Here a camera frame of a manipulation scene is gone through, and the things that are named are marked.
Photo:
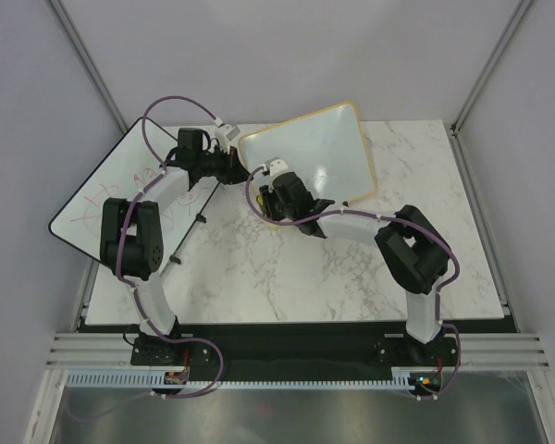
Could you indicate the right aluminium frame post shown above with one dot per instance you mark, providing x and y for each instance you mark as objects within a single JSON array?
[{"x": 499, "y": 50}]

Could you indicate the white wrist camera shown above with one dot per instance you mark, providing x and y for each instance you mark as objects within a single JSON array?
[
  {"x": 225, "y": 134},
  {"x": 274, "y": 167}
]

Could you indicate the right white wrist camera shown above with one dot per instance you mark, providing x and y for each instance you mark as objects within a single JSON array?
[{"x": 274, "y": 167}]

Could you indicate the yellow framed whiteboard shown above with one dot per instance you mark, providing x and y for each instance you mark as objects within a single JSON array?
[{"x": 326, "y": 149}]

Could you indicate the black framed whiteboard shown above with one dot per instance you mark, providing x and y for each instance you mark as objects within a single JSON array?
[{"x": 126, "y": 169}]

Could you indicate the aluminium frame post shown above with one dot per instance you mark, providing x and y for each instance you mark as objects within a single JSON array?
[
  {"x": 499, "y": 50},
  {"x": 81, "y": 51}
]

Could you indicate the aluminium rail front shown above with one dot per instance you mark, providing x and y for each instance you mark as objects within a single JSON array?
[{"x": 480, "y": 352}]

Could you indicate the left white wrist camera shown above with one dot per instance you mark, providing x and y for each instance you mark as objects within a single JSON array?
[{"x": 225, "y": 134}]

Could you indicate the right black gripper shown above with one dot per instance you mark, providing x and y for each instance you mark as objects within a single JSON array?
[{"x": 269, "y": 198}]

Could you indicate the left aluminium frame post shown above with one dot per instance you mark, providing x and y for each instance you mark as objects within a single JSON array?
[{"x": 81, "y": 51}]

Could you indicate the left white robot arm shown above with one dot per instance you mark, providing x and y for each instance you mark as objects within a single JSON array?
[{"x": 131, "y": 238}]

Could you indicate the white slotted cable duct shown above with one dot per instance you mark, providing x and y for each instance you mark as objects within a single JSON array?
[{"x": 160, "y": 379}]

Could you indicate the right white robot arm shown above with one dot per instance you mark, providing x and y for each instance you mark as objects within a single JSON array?
[{"x": 416, "y": 256}]

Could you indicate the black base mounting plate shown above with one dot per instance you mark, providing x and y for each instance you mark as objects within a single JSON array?
[{"x": 308, "y": 351}]

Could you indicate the black stand foot large board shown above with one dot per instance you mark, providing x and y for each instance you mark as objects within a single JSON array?
[{"x": 175, "y": 260}]

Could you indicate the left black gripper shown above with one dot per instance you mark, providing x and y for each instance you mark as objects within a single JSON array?
[{"x": 234, "y": 168}]

